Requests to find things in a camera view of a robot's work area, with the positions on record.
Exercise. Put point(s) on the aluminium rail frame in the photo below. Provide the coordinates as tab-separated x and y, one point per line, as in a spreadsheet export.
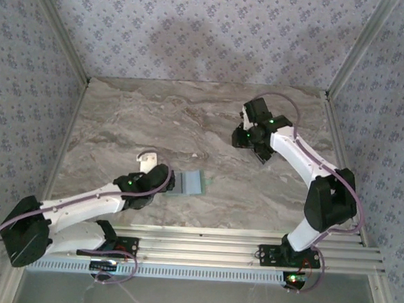
199	244

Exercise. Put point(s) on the circuit board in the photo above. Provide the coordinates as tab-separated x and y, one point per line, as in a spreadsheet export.
295	280
104	265

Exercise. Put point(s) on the aluminium corner post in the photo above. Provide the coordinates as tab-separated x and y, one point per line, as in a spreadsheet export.
63	36
361	48

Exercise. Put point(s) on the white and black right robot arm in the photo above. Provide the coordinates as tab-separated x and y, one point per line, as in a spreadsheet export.
298	150

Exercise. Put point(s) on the clear acrylic card stand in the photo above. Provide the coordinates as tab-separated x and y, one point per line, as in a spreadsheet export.
263	157

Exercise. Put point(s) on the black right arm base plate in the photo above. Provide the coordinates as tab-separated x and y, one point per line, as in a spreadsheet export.
267	255

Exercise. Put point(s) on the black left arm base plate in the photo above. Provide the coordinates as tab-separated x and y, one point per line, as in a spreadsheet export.
127	246

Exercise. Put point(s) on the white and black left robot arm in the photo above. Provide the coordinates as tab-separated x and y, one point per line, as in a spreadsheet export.
82	202

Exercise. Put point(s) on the aluminium table edge rail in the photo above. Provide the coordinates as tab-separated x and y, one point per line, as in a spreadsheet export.
340	146
68	133

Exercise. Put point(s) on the grey metal panel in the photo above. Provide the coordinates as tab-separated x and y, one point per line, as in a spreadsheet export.
213	300

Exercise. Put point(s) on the left circuit board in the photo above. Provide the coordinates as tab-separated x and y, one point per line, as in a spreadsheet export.
104	265

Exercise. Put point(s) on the right circuit board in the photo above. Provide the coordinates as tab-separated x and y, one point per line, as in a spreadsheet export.
295	280

